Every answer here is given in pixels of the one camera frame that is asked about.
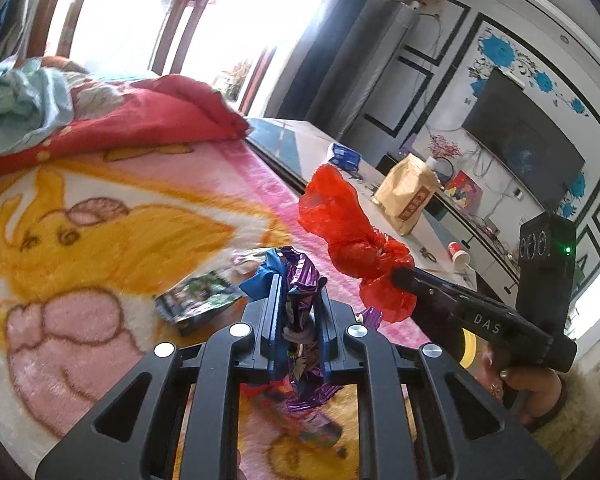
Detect grey standing air conditioner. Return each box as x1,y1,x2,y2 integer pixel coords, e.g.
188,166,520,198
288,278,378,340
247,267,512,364
312,0,419,140

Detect blue tissue pack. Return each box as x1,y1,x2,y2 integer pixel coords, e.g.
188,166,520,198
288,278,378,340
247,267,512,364
327,143,362,172

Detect red plastic bag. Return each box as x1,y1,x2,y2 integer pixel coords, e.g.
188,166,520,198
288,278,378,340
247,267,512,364
298,165,417,323

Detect brown paper bag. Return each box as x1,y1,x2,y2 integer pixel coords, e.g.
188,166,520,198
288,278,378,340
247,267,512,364
374,154,440,235

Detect red white paper cup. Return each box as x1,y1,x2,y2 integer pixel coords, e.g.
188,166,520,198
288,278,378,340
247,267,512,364
448,240,471,270

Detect light blue cloth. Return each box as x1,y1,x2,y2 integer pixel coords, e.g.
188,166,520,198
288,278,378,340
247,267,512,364
0,58,74,156

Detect white tv cabinet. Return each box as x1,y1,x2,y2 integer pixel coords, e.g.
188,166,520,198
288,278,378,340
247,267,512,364
425,188,520,307

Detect right hand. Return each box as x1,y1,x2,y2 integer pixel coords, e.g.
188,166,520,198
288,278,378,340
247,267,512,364
477,344,566,428

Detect red quilt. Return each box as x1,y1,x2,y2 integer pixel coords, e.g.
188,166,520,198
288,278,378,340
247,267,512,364
0,75,249,177

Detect white coffee table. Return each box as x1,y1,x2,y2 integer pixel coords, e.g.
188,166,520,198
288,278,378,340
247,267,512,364
244,116,479,291

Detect right fuzzy sleeve forearm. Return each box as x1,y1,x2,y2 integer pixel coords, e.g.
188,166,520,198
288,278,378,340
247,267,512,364
529,370,600,478

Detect pink cartoon blanket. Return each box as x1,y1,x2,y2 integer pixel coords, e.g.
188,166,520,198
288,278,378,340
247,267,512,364
0,138,477,480

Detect purple foil snack wrapper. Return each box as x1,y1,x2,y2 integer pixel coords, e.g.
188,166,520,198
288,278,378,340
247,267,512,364
240,246,384,413

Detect dark blue curtain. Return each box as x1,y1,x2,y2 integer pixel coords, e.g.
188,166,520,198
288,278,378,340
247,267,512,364
275,0,367,119

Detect black green snack packet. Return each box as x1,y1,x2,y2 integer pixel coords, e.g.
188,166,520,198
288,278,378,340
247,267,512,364
154,271,245,336

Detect red picture box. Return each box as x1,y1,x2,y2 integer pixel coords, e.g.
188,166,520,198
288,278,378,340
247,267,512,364
444,171,483,214

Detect yellow rim trash bin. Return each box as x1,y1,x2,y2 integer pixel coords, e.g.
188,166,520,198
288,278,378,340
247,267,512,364
460,330,477,370

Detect brown frame window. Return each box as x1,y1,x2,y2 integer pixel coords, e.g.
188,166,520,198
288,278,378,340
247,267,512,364
28,0,275,113

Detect keys on table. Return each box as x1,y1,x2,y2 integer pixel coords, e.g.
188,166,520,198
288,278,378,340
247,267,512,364
420,247,437,262

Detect black flat television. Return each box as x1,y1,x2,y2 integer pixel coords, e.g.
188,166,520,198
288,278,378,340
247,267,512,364
463,68,584,211

